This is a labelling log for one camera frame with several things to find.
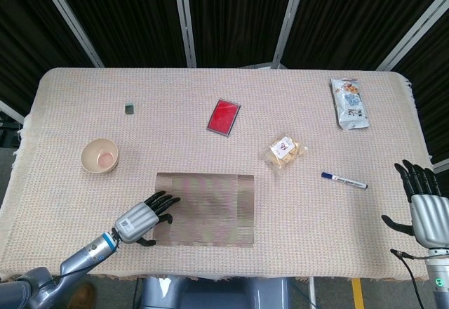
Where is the red ink pad case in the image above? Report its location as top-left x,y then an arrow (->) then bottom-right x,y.
206,98 -> 242,138

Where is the white snack bag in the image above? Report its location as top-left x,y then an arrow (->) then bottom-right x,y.
329,78 -> 371,131

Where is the brown woven placemat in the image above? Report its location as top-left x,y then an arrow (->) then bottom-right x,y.
151,172 -> 256,249

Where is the beige woven tablecloth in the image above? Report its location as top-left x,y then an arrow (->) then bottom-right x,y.
0,67 -> 449,284

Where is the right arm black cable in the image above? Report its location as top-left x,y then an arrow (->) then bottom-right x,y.
390,249 -> 431,309

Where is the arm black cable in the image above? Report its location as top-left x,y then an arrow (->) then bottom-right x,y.
48,230 -> 120,309
390,249 -> 431,309

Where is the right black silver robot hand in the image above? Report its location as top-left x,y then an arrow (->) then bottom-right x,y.
381,159 -> 449,250

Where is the clear cookie packet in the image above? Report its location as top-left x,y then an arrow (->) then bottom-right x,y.
259,132 -> 309,176

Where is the brown shoe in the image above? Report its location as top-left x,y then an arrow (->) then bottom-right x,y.
67,282 -> 96,309

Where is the blue white marker pen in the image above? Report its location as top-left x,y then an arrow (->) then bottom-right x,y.
321,171 -> 369,190

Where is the beige bowl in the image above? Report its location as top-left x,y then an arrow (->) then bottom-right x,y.
80,138 -> 120,174

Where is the white table leg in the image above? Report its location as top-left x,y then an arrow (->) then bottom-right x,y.
307,276 -> 317,309

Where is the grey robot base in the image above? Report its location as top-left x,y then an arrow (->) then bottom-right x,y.
138,275 -> 292,309

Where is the black curtain panel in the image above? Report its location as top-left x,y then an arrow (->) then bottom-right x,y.
392,10 -> 449,164
48,0 -> 187,68
184,0 -> 299,68
0,0 -> 95,117
282,0 -> 449,70

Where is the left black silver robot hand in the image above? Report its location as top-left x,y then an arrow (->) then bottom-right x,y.
111,190 -> 182,247

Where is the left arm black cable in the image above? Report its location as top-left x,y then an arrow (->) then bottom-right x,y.
48,230 -> 120,309

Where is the white partition post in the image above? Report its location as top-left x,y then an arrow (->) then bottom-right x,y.
0,100 -> 26,124
374,0 -> 449,72
433,157 -> 449,175
170,0 -> 197,68
34,0 -> 105,68
272,0 -> 310,68

